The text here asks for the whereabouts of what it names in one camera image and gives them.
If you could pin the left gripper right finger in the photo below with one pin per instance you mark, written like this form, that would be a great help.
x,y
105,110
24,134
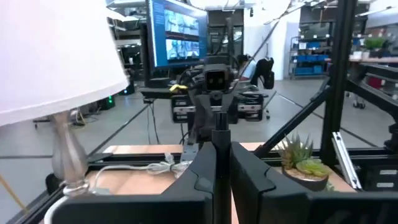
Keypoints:
x,y
295,208

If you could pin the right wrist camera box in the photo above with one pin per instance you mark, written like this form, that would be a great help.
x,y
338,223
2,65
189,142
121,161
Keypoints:
x,y
216,79

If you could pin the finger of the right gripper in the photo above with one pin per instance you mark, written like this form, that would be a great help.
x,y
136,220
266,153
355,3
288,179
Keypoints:
x,y
233,109
202,124

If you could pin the large blue screen monitor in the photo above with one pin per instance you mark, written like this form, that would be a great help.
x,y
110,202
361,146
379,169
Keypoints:
x,y
180,34

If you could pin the potted green succulent plant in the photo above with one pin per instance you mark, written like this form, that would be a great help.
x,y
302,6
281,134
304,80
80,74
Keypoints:
x,y
311,168

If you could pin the silver frame bracket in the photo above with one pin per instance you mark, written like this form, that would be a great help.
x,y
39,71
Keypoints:
x,y
345,158
189,152

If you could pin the black desk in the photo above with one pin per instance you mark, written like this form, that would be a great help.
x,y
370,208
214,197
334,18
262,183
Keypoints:
x,y
155,91

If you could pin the black office chair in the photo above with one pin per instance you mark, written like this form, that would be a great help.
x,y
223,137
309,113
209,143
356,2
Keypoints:
x,y
264,73

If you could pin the shelf with blue bins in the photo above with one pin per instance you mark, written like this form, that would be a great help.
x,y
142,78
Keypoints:
x,y
308,57

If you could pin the green plant in pot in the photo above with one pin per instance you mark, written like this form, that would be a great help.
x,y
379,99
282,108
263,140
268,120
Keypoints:
x,y
374,43

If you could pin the wooden workshop table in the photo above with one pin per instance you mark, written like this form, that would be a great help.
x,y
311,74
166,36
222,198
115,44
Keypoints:
x,y
373,59

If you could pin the black device with green light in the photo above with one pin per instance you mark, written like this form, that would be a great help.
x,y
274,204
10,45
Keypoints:
x,y
107,102

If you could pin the white shade silver table lamp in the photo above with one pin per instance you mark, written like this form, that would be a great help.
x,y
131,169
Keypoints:
x,y
56,56

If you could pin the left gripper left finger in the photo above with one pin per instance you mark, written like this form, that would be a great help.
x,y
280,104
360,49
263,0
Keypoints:
x,y
140,210

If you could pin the black aluminium table frame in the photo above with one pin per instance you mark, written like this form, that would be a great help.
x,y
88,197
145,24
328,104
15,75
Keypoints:
x,y
339,77

